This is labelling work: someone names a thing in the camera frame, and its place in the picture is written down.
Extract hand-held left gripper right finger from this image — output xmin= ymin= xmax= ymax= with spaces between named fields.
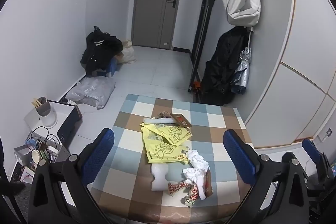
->
xmin=223 ymin=129 xmax=310 ymax=224

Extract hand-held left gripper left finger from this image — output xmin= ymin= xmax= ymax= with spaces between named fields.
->
xmin=28 ymin=127 xmax=126 ymax=224

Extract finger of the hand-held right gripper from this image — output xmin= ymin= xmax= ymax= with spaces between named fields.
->
xmin=302 ymin=139 xmax=328 ymax=177

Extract brown paper scrap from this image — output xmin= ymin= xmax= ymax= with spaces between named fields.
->
xmin=203 ymin=170 xmax=214 ymax=197

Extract white tissue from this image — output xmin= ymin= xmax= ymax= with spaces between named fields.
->
xmin=182 ymin=150 xmax=210 ymax=201

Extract yellow bicycle print bag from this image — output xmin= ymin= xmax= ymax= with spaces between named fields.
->
xmin=140 ymin=122 xmax=193 ymax=147
xmin=142 ymin=132 xmax=193 ymax=165

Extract white foam piece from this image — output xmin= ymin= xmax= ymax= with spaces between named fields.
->
xmin=150 ymin=162 xmax=172 ymax=191

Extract red patterned wrapper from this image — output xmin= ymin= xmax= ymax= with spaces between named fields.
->
xmin=168 ymin=179 xmax=200 ymax=207

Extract brown cardboard with red label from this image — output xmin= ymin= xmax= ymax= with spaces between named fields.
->
xmin=169 ymin=113 xmax=193 ymax=128

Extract white paper roll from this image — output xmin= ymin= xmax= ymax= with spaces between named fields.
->
xmin=142 ymin=117 xmax=176 ymax=126

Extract checked tablecloth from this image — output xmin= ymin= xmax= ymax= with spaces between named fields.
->
xmin=88 ymin=93 xmax=263 ymax=224

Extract white box with navy sides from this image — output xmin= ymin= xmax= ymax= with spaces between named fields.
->
xmin=24 ymin=100 xmax=83 ymax=152

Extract white paper cup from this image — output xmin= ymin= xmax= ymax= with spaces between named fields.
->
xmin=31 ymin=150 xmax=43 ymax=165

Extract white utensil holder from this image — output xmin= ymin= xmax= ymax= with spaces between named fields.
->
xmin=31 ymin=97 xmax=58 ymax=128

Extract grey plastic bag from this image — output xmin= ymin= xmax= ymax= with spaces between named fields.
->
xmin=65 ymin=76 xmax=116 ymax=110

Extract clear plastic box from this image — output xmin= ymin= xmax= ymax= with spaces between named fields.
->
xmin=13 ymin=145 xmax=37 ymax=167

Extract wooden chopsticks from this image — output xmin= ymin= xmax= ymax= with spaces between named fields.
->
xmin=31 ymin=98 xmax=48 ymax=107

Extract folded silver umbrella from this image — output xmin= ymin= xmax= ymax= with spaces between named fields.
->
xmin=232 ymin=26 xmax=254 ymax=94

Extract blue stool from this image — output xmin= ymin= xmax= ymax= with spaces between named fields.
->
xmin=96 ymin=57 xmax=117 ymax=79

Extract hanging black jacket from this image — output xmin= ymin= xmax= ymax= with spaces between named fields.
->
xmin=201 ymin=27 xmax=252 ymax=106

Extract black backpack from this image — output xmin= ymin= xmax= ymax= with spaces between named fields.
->
xmin=80 ymin=26 xmax=124 ymax=75

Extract cream cloth bag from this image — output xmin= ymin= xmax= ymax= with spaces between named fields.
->
xmin=121 ymin=46 xmax=137 ymax=65

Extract white wardrobe with wood trim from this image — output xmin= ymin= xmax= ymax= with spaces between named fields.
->
xmin=244 ymin=0 xmax=336 ymax=149

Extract brown paper bag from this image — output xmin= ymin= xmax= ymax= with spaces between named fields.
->
xmin=117 ymin=39 xmax=133 ymax=59

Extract grey brown door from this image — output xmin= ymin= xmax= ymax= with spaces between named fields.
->
xmin=130 ymin=0 xmax=187 ymax=51

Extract tangle of black cables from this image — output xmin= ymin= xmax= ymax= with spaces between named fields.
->
xmin=25 ymin=126 xmax=62 ymax=161

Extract black metal frame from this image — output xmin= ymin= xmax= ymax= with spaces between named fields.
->
xmin=188 ymin=0 xmax=219 ymax=93

